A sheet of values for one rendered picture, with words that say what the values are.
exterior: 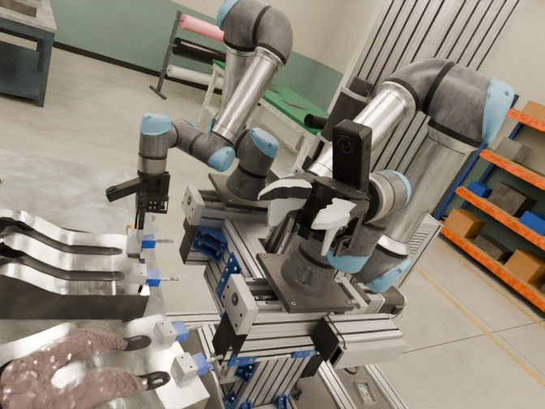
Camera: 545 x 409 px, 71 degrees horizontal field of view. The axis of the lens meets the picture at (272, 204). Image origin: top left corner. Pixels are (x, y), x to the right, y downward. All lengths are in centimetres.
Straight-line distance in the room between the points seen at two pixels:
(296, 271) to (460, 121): 53
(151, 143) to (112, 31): 642
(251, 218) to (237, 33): 65
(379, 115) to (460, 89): 16
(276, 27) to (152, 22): 643
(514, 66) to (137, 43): 586
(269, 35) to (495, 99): 60
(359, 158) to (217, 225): 99
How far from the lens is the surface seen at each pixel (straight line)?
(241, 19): 119
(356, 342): 117
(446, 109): 87
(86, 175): 175
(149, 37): 755
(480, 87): 87
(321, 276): 103
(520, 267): 541
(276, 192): 43
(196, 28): 647
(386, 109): 84
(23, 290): 105
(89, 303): 108
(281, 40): 114
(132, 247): 118
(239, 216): 143
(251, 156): 135
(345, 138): 48
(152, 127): 104
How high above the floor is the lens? 161
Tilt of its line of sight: 23 degrees down
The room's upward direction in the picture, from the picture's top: 24 degrees clockwise
